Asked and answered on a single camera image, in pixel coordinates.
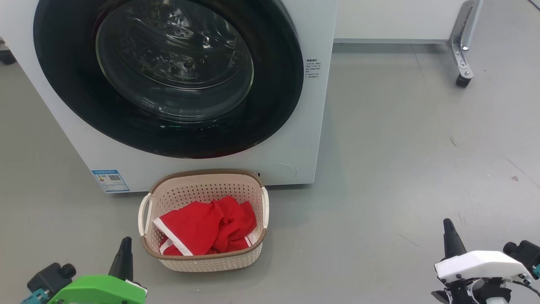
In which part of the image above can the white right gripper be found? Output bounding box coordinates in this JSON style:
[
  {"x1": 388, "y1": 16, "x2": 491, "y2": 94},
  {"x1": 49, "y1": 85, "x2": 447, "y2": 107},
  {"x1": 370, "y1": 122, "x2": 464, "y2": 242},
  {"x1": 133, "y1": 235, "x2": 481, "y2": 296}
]
[{"x1": 431, "y1": 218, "x2": 534, "y2": 304}]

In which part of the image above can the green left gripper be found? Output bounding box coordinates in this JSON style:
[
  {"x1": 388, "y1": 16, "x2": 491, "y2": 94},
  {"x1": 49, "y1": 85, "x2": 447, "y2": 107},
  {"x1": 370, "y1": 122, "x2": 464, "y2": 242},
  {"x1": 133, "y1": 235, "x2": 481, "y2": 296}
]
[{"x1": 46, "y1": 236, "x2": 148, "y2": 304}]

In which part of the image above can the red garment with white trim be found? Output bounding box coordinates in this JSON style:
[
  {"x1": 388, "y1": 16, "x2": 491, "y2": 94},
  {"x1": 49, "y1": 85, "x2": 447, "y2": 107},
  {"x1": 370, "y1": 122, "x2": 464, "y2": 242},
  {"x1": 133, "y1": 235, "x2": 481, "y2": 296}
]
[{"x1": 153, "y1": 195, "x2": 258, "y2": 256}]

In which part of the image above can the dark grey washing machine door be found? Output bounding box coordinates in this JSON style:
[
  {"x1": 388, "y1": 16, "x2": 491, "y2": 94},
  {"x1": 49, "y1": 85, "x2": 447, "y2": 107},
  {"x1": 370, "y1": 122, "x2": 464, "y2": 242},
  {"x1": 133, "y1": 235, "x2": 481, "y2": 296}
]
[{"x1": 33, "y1": 0, "x2": 305, "y2": 160}]

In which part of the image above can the cream perforated laundry basket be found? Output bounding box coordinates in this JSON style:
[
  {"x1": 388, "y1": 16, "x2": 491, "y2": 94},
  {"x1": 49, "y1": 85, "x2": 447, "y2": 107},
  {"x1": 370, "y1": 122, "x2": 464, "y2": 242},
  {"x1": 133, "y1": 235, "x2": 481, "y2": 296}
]
[{"x1": 138, "y1": 169, "x2": 270, "y2": 272}]

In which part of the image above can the white front-load washing machine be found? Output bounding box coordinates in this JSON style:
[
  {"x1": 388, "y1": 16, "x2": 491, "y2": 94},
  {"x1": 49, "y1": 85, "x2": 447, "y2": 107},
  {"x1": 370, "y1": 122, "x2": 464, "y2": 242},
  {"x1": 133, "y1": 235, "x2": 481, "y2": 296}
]
[{"x1": 0, "y1": 0, "x2": 338, "y2": 194}]

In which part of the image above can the blue energy label sticker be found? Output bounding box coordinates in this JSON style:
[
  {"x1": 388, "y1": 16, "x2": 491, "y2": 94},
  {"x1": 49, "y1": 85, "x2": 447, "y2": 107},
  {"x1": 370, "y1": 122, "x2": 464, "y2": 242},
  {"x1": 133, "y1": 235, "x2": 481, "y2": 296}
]
[{"x1": 91, "y1": 170, "x2": 130, "y2": 193}]

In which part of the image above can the round drain filter cover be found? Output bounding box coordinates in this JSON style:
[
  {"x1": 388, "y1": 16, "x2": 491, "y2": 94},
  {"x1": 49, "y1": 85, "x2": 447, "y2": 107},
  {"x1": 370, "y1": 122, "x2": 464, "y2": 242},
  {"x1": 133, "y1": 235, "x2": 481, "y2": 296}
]
[{"x1": 264, "y1": 163, "x2": 297, "y2": 185}]

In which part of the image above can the white partition panel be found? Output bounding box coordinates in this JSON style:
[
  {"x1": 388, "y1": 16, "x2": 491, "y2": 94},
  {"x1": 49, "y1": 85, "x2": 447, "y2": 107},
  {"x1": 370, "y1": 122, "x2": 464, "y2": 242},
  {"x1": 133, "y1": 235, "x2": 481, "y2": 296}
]
[{"x1": 333, "y1": 0, "x2": 469, "y2": 44}]

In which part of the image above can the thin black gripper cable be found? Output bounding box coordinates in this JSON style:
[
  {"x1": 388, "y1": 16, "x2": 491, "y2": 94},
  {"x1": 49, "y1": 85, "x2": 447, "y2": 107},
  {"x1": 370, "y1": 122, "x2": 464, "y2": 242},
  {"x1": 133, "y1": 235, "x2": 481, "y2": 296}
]
[{"x1": 511, "y1": 280, "x2": 540, "y2": 296}]

